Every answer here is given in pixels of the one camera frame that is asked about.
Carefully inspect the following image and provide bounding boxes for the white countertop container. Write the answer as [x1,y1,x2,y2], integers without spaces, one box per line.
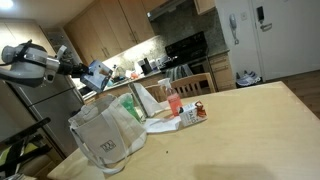
[149,58,164,69]

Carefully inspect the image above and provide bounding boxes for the white door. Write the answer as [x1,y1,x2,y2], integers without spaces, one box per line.
[248,0,320,81]

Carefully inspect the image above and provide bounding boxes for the black countertop appliance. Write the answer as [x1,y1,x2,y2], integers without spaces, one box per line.
[141,58,153,75]

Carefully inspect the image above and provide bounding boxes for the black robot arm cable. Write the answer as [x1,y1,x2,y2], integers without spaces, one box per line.
[0,39,34,67]

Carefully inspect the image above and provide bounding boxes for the black kitchen stove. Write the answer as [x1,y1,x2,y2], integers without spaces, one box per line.
[159,30,212,84]

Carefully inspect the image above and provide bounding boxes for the white blue sneaker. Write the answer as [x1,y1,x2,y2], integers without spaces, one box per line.
[248,69,262,83]
[235,71,254,87]

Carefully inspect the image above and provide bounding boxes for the silver metal pole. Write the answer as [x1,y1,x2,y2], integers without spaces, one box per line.
[128,82,149,119]

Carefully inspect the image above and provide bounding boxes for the light wooden wall cabinets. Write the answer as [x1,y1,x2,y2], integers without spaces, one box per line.
[63,0,158,69]

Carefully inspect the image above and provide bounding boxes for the silver door handle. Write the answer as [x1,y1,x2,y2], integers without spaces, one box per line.
[259,22,273,33]

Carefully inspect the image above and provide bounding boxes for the spray bottle with pink liquid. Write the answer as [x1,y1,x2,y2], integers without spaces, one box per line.
[157,77,184,117]

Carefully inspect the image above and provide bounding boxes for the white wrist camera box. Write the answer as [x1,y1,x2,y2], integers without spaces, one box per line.
[54,44,68,62]

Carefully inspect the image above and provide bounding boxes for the green clear plastic packet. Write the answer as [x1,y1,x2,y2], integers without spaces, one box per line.
[118,92,143,124]

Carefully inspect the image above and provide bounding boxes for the black door lock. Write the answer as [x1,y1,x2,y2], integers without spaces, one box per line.
[255,5,265,22]

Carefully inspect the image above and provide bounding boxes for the wooden chair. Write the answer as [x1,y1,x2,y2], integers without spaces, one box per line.
[169,71,216,98]
[144,83,168,103]

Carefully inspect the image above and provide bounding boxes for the striped dish towel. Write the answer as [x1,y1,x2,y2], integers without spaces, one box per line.
[166,63,194,83]

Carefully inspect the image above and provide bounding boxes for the black tripod stand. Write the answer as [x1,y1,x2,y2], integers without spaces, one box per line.
[0,116,53,178]

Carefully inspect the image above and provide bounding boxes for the steel range hood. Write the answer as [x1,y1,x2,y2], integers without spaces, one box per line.
[146,0,194,23]

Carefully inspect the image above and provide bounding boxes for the light wooden wall cabinet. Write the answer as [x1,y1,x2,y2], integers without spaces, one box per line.
[193,0,216,15]

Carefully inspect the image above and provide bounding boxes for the open kitchen shelf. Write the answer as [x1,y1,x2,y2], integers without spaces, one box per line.
[44,29,84,68]

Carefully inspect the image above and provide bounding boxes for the yellow green cloth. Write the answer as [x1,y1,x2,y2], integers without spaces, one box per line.
[0,141,38,168]

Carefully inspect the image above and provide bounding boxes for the white paper sheet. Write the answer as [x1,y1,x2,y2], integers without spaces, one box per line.
[143,114,182,134]

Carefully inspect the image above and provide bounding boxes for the blue drink mix box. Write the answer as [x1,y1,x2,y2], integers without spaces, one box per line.
[79,59,114,94]

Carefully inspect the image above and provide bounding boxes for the wooden base cabinet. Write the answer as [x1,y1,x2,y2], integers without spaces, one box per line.
[208,49,236,92]

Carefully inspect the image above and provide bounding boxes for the grey wall phone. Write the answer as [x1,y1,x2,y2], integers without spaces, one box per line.
[228,13,240,45]

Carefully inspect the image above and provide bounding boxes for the stainless steel refrigerator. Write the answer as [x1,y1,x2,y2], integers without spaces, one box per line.
[6,73,86,158]

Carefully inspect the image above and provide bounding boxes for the small white orange carton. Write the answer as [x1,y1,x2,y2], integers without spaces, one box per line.
[178,100,208,128]

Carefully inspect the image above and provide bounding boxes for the clear glass countertop jar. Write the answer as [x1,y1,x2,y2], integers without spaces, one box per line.
[113,64,126,79]

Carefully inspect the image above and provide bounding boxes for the light wooden cabinets above fridge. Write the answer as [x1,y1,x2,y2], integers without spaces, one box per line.
[0,19,58,56]

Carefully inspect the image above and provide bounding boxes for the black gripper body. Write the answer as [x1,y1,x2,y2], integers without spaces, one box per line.
[57,61,89,78]

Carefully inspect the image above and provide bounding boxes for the beige canvas tote bag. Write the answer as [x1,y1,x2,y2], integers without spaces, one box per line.
[68,94,148,174]

